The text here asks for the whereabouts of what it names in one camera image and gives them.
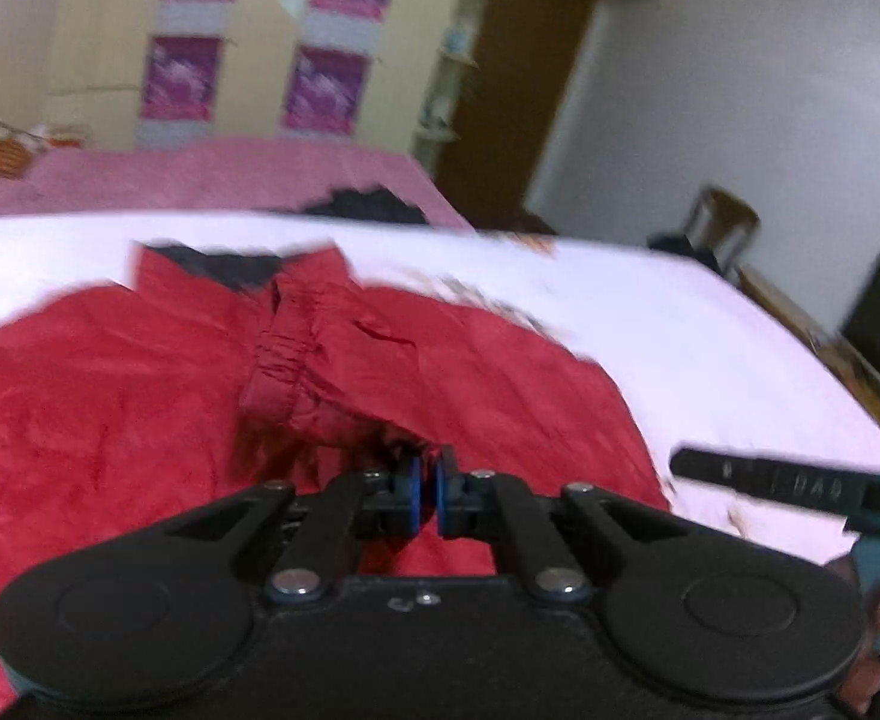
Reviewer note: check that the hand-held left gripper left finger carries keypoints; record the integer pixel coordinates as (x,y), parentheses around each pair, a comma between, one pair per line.
(410,496)

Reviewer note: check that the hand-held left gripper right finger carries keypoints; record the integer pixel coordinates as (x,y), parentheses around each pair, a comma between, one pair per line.
(443,496)

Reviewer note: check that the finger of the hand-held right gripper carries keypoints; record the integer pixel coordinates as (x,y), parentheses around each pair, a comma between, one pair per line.
(769,478)

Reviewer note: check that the red puffer jacket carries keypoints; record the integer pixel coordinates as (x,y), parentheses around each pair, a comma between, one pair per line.
(147,390)

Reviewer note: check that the floral white bedsheet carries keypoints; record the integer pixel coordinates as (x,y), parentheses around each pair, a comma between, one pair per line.
(680,330)

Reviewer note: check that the wooden chair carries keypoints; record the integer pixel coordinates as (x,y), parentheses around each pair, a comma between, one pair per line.
(724,221)

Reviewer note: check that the black cloth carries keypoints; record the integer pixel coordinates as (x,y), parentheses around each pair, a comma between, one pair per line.
(368,206)

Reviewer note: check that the pink bedspread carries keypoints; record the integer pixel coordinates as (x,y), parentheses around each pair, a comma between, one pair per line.
(207,176)

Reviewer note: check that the brown wooden door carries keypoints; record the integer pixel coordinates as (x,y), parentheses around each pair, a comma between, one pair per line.
(515,90)

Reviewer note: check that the cream corner shelf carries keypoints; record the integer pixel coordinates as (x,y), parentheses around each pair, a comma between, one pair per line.
(451,67)

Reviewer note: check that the cream wardrobe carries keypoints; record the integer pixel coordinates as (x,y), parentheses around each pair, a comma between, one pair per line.
(95,37)

